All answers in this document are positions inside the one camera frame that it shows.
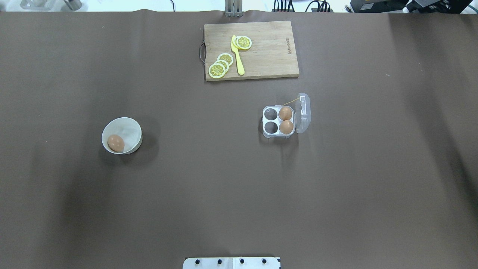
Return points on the clear plastic egg box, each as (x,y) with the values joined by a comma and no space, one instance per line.
(302,117)

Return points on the brown egg from bowl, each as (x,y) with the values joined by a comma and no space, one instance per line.
(116,143)

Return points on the brown egg near slot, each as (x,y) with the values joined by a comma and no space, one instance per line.
(286,127)

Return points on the brown egg slot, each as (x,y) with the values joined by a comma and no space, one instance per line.
(286,127)
(285,113)

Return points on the brown egg far slot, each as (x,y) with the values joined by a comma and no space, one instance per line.
(285,113)

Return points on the yellow plastic knife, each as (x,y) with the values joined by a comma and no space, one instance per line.
(240,67)

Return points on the lemon slice middle left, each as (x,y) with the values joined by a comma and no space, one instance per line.
(224,63)

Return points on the lemon slice back left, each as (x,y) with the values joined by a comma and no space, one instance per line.
(227,57)

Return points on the wooden cutting board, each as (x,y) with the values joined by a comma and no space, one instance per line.
(272,54)

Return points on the lemon slice top right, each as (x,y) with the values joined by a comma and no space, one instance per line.
(243,42)

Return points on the lemon slice under right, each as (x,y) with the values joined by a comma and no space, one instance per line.
(234,42)

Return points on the white bowl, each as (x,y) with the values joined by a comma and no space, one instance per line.
(125,131)

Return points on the aluminium frame post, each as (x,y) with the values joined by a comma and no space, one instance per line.
(233,8)

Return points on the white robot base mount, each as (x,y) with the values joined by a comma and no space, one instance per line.
(232,263)

